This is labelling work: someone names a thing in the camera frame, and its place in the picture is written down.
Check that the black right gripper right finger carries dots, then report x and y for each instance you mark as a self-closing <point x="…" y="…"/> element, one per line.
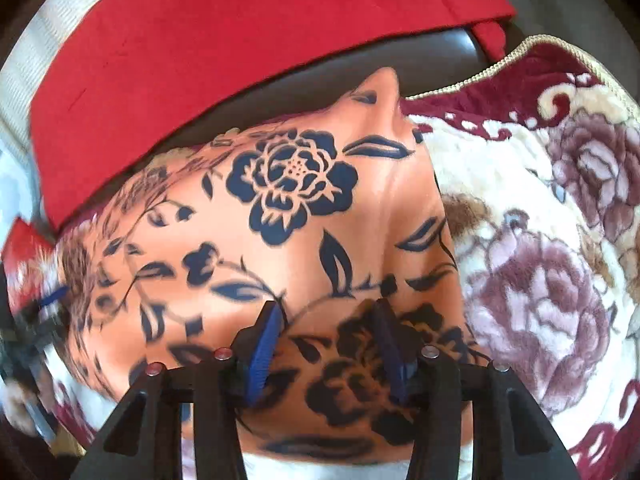
<point x="512" y="437"/>

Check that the red blanket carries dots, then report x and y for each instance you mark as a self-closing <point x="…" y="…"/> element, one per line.
<point x="134" y="71"/>

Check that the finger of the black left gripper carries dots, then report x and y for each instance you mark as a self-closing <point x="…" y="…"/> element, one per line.
<point x="29" y="331"/>

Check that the orange floral garment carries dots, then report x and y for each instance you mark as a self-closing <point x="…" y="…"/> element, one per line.
<point x="324" y="213"/>

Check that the cream mesh curtain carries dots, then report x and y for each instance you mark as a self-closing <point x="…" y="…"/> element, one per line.
<point x="41" y="30"/>

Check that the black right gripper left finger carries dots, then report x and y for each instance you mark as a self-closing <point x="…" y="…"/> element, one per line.
<point x="142" y="437"/>

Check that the dark brown sofa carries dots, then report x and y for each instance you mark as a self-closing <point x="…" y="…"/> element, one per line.
<point x="608" y="29"/>

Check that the floral plush blanket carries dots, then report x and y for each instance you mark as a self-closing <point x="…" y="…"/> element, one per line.
<point x="537" y="165"/>

